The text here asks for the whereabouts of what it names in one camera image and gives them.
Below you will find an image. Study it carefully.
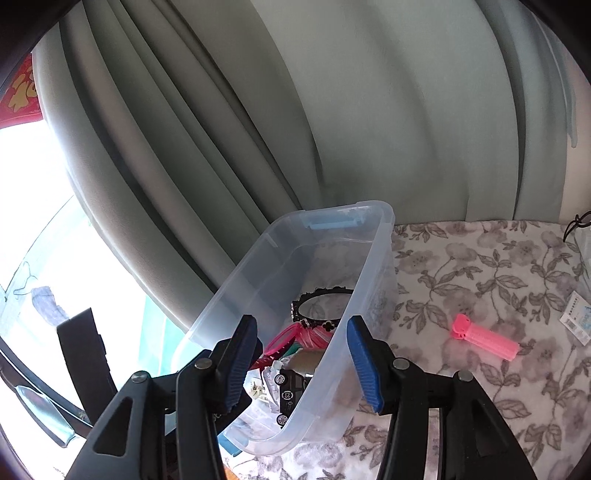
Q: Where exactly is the red hair claw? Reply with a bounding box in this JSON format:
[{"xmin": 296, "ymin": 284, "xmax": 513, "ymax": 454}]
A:
[{"xmin": 252, "ymin": 322, "xmax": 303, "ymax": 370}]

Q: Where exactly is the white plug adapter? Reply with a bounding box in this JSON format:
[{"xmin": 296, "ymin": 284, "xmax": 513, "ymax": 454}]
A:
[{"xmin": 247, "ymin": 369, "xmax": 278, "ymax": 402}]

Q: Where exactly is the clear plastic container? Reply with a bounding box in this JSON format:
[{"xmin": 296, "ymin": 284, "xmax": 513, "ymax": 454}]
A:
[{"xmin": 173, "ymin": 200, "xmax": 399, "ymax": 457}]

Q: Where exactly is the pink hair roller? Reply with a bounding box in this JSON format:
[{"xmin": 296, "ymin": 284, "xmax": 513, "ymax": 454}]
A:
[{"xmin": 451, "ymin": 313, "xmax": 520, "ymax": 361}]

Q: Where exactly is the red window decoration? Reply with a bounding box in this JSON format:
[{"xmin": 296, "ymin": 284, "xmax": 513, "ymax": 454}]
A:
[{"xmin": 0, "ymin": 53, "xmax": 43, "ymax": 130}]

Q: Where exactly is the black clover headband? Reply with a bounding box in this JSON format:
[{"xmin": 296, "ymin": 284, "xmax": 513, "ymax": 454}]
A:
[{"xmin": 291, "ymin": 286, "xmax": 355, "ymax": 329}]

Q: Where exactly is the small white box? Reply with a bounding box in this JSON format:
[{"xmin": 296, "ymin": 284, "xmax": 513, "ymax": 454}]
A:
[{"xmin": 560, "ymin": 291, "xmax": 591, "ymax": 344}]

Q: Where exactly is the black toy car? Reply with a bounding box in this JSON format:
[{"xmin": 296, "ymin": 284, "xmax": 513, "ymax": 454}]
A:
[{"xmin": 268, "ymin": 367, "xmax": 310, "ymax": 425}]

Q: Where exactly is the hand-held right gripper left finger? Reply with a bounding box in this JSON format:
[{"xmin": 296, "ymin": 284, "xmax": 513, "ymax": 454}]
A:
[{"xmin": 67, "ymin": 315, "xmax": 258, "ymax": 480}]

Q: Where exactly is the green curtain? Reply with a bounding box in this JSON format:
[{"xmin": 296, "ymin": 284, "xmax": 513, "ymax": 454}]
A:
[{"xmin": 32, "ymin": 0, "xmax": 580, "ymax": 333}]

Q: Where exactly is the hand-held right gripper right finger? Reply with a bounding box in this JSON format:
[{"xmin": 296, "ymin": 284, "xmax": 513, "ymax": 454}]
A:
[{"xmin": 346, "ymin": 315, "xmax": 539, "ymax": 480}]

